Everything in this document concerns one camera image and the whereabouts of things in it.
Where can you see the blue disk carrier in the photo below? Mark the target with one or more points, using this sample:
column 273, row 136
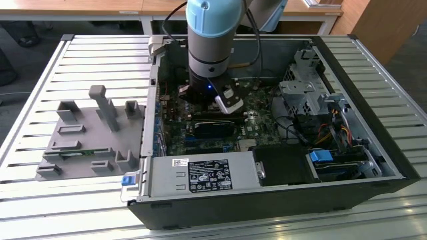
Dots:
column 321, row 156

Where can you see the wooden cabinet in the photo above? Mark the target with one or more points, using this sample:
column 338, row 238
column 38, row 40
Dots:
column 384, row 30

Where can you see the grey power supply unit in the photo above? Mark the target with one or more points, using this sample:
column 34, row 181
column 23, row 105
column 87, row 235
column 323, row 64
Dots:
column 167, row 172

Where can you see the green RAM stick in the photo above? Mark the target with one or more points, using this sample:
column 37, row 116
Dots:
column 89, row 152

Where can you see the silver and pale blue robot arm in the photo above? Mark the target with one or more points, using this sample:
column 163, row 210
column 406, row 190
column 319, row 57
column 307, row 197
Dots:
column 210, row 37

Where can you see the green motherboard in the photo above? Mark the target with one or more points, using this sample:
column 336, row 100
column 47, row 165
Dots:
column 261, row 120

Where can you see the silver metal drive cage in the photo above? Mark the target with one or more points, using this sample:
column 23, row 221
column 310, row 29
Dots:
column 297, row 87

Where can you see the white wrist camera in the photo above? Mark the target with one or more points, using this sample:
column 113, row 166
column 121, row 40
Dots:
column 230, row 105

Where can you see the stack of papers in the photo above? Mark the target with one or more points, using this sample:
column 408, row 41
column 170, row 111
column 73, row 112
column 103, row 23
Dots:
column 321, row 3

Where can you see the black open PC case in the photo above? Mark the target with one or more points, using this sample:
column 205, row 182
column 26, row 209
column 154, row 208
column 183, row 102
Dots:
column 234, row 212

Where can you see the silver chipset heatsink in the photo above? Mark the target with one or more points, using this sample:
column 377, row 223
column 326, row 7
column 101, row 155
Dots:
column 249, row 145

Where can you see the black plastic shroud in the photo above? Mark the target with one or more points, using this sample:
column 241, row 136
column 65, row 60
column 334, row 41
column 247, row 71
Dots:
column 283, row 165

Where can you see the wooden desk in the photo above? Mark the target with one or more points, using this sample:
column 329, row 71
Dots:
column 67, row 7

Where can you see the blue case latch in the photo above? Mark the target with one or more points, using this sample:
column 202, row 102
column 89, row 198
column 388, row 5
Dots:
column 130, row 181

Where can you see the grey parts rack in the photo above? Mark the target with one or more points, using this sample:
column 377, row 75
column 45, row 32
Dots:
column 90, row 140

